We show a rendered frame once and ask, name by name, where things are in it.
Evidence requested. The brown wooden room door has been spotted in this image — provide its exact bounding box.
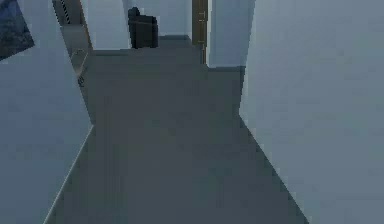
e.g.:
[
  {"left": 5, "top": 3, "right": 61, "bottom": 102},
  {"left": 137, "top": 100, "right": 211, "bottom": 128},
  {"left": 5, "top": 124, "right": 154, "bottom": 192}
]
[{"left": 191, "top": 0, "right": 209, "bottom": 64}]

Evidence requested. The black armchair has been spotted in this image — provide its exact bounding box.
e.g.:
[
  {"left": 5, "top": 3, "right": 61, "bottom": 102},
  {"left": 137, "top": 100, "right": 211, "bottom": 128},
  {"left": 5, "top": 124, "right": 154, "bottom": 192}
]
[{"left": 127, "top": 6, "right": 160, "bottom": 50}]

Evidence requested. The dark blue framed picture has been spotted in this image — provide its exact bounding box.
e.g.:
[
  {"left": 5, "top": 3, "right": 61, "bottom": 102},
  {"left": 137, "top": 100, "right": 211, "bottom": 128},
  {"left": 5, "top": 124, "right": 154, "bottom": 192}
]
[{"left": 0, "top": 0, "right": 36, "bottom": 62}]

